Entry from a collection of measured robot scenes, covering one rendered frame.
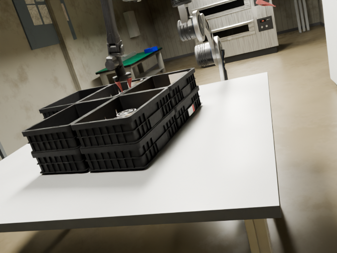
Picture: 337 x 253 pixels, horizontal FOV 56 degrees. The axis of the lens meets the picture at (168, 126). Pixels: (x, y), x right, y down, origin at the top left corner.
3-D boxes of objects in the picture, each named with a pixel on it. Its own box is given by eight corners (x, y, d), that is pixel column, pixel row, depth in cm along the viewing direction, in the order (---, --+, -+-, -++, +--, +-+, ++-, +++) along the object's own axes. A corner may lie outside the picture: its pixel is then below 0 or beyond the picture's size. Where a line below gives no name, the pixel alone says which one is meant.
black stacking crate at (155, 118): (125, 117, 168) (118, 97, 164) (175, 110, 154) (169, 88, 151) (78, 151, 134) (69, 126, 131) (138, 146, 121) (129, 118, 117)
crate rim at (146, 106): (119, 100, 165) (118, 95, 164) (170, 91, 151) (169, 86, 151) (70, 130, 131) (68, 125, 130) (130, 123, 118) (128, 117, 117)
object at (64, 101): (83, 106, 228) (78, 91, 224) (117, 100, 215) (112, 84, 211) (44, 128, 195) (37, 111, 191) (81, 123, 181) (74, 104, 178)
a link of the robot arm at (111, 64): (124, 44, 176) (110, 44, 179) (115, 47, 166) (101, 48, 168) (126, 65, 181) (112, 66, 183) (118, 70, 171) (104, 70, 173)
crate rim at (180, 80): (152, 79, 198) (150, 76, 198) (196, 71, 185) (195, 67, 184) (119, 100, 165) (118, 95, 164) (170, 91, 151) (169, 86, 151)
